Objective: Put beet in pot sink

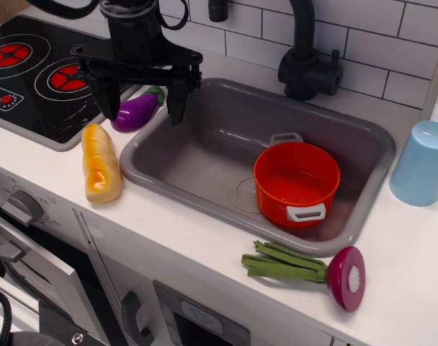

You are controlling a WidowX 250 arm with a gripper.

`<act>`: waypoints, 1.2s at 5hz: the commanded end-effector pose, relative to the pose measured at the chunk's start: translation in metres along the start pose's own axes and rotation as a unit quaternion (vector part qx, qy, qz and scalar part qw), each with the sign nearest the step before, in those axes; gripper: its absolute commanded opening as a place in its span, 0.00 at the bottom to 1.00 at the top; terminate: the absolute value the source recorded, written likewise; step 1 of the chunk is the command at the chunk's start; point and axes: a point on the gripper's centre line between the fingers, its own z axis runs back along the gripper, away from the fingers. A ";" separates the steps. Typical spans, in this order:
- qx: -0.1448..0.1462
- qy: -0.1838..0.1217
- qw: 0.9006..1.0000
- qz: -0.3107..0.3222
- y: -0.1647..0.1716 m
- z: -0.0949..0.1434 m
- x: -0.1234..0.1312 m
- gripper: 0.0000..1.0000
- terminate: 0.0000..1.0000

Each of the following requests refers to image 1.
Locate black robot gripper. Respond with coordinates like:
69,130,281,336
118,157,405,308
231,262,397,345
71,6,202,126

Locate purple toy beet green leaves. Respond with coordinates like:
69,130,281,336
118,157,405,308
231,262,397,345
241,240,367,313

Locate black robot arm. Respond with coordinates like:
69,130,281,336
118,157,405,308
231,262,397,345
32,1,202,125

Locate grey plastic sink basin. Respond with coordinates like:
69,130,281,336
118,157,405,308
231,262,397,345
120,79,395,257

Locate purple toy eggplant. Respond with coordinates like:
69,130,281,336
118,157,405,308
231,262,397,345
111,86,165,133

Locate yellow toy bread loaf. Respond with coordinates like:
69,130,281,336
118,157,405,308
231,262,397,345
81,123,122,204

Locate black toy stovetop red burners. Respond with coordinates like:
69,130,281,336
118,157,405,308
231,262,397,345
0,14,140,152

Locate black toy faucet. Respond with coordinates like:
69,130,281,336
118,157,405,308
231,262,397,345
225,1,343,101

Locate grey oven dial knob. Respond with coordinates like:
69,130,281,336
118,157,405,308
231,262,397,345
1,190,45,226

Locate light blue plastic cup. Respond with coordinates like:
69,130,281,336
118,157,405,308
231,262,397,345
389,120,438,207

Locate orange toy pot grey handles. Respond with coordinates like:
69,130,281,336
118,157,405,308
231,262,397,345
254,132,341,227

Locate grey oven door handle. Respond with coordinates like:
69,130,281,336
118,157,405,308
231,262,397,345
0,239,28,263

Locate grey cabinet door handle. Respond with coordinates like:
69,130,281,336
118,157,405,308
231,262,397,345
120,291,154,346

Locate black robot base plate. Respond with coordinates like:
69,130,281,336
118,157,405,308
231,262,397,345
8,301,105,346

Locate black braided cable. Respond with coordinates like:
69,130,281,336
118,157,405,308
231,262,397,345
0,287,13,346

